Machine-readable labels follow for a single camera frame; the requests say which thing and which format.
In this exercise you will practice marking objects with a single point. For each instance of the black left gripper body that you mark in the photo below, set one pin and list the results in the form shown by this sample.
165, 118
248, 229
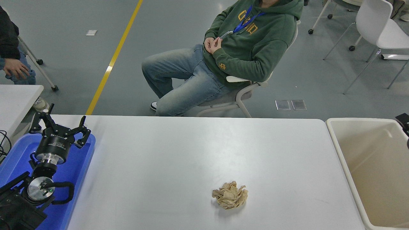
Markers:
54, 143

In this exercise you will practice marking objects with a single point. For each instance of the person's hand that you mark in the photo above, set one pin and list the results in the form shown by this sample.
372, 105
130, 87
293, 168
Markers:
16, 67

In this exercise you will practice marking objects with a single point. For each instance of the person's right hand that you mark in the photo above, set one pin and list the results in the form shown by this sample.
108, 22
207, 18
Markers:
209, 44

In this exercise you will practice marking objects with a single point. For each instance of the person's left hand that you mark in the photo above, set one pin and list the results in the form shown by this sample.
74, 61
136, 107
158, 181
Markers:
216, 47

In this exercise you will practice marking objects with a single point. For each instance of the blue plastic tray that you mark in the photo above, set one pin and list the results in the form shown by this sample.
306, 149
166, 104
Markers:
76, 179

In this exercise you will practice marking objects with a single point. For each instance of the white side table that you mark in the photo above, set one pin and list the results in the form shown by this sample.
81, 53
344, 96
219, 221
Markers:
16, 99

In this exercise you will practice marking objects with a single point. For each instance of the large pale bin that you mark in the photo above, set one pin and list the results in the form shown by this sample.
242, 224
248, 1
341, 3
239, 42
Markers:
367, 179

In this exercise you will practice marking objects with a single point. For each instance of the person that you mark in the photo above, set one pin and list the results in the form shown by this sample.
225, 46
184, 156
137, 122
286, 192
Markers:
404, 17
8, 38
255, 48

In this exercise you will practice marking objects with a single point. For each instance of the white paper scrap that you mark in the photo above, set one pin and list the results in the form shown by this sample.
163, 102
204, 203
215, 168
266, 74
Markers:
91, 32

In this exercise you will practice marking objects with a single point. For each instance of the white shell chair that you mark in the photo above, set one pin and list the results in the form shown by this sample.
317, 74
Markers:
374, 19

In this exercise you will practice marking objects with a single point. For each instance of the clear square floor plate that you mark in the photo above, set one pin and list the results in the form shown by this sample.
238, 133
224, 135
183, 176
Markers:
282, 105
298, 104

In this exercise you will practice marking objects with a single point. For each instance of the chair with black casters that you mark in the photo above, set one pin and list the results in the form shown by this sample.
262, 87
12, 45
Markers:
310, 31

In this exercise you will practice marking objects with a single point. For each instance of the grey white chair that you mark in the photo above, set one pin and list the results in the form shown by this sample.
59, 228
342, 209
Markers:
223, 99

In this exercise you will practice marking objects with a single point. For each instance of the crumpled tan paper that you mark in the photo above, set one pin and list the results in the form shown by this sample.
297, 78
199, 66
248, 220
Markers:
230, 195

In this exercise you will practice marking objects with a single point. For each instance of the metal chair frame with casters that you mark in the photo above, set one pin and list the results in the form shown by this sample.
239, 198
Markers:
55, 88

